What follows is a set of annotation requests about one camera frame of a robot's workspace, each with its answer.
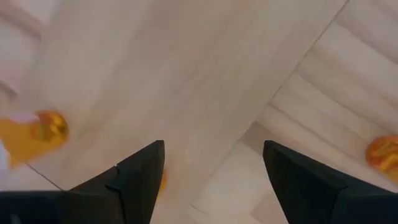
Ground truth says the amber pill bottle white cap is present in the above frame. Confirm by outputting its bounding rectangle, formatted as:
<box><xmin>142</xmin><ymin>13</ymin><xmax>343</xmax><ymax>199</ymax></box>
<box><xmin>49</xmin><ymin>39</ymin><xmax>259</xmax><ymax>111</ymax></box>
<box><xmin>0</xmin><ymin>109</ymin><xmax>70</xmax><ymax>170</ymax></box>
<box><xmin>365</xmin><ymin>134</ymin><xmax>398</xmax><ymax>184</ymax></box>

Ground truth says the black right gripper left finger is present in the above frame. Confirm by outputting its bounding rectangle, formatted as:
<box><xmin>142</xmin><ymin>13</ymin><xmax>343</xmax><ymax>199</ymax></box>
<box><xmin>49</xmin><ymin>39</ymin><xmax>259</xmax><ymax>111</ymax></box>
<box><xmin>0</xmin><ymin>139</ymin><xmax>165</xmax><ymax>224</ymax></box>

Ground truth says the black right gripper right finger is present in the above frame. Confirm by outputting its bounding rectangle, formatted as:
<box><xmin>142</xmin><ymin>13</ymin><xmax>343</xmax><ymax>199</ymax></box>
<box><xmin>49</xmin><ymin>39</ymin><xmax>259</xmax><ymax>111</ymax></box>
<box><xmin>262</xmin><ymin>139</ymin><xmax>398</xmax><ymax>224</ymax></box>

